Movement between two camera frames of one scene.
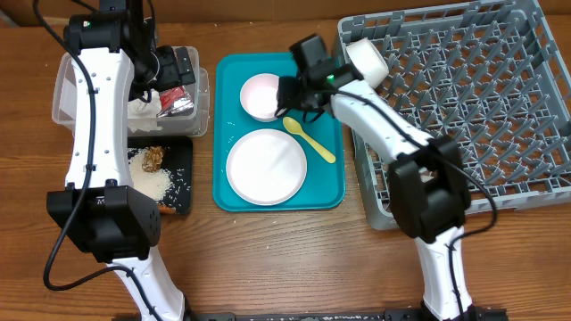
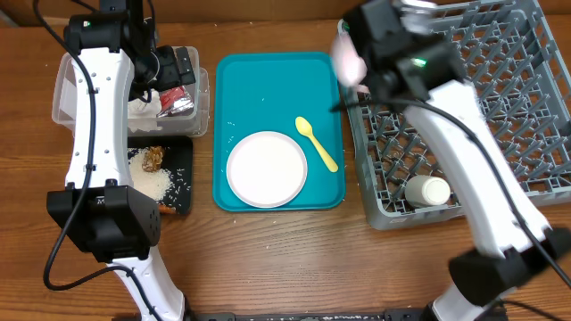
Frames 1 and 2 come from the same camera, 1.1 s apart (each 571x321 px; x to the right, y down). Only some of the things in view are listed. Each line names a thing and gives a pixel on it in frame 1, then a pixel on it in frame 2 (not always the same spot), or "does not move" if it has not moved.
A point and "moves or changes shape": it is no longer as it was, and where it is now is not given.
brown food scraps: [153, 159] does not move
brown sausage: [163, 209] does not move
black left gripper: [173, 77] does not move
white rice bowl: [259, 96] moves or changes shape
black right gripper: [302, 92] to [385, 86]
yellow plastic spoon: [293, 127] moves or changes shape
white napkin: [143, 114] does not move
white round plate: [266, 167] does not move
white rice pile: [154, 185] does not move
